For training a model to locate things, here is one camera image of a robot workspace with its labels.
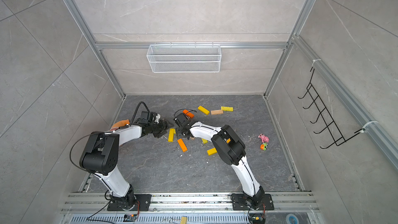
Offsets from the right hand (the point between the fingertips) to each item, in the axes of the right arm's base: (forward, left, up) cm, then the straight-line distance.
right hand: (183, 132), depth 99 cm
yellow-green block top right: (+19, -31, 0) cm, 36 cm away
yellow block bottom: (-13, -18, 0) cm, 22 cm away
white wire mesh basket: (+39, -1, +30) cm, 49 cm away
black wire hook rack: (-24, -64, +34) cm, 76 cm away
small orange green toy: (-11, -49, +1) cm, 50 cm away
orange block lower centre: (-9, 0, 0) cm, 9 cm away
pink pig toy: (-6, -51, +1) cm, 51 cm away
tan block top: (+16, -22, +1) cm, 28 cm away
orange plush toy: (+5, +41, +4) cm, 42 cm away
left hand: (+2, +6, +6) cm, 9 cm away
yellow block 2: (-1, +8, 0) cm, 8 cm away
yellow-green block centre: (-7, -14, 0) cm, 15 cm away
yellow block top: (+16, -15, +2) cm, 22 cm away
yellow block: (-3, +4, +7) cm, 9 cm away
